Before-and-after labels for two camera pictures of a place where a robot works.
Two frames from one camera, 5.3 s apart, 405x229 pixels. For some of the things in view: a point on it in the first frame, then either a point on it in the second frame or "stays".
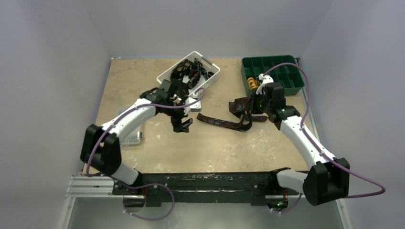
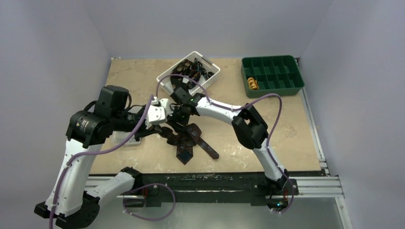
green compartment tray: (291, 77) stays
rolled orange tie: (252, 83) stays
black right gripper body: (250, 105) to (177, 116)
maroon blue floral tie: (242, 105) to (186, 140)
